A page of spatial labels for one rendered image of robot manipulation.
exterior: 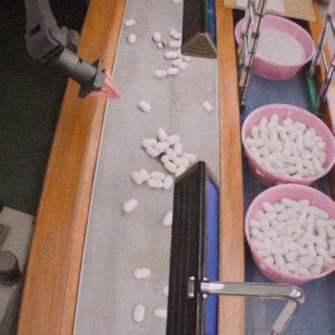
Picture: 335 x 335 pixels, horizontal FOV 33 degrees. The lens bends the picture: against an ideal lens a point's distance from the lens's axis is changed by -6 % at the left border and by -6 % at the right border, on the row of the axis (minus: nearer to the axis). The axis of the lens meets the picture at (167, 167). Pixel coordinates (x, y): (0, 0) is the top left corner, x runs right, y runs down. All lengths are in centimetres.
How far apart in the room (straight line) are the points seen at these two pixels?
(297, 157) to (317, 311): 43
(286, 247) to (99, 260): 43
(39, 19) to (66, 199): 43
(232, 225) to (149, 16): 83
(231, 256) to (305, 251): 19
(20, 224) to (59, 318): 53
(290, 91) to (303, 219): 53
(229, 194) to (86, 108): 44
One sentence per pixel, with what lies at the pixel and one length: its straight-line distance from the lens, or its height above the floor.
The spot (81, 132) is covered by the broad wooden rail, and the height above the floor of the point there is 76.
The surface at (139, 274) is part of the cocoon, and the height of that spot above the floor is 76.
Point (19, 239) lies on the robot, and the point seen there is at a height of 47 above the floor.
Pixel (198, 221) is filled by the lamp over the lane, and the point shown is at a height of 111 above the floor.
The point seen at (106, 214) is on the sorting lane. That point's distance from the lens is 135.
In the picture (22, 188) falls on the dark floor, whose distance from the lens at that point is 234.
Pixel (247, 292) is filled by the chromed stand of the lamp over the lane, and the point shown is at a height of 112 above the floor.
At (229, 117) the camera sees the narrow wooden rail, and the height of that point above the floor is 77.
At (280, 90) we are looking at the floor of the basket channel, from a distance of 182.
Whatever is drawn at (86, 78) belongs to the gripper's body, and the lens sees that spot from 141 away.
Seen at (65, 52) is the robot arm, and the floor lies 97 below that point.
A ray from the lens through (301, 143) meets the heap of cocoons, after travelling 158.
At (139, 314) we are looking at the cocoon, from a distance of 121.
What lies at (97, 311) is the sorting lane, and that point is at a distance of 123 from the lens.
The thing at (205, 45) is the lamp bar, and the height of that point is 108.
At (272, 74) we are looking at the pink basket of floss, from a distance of 182.
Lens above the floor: 186
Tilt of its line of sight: 51 degrees down
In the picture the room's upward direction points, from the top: 8 degrees clockwise
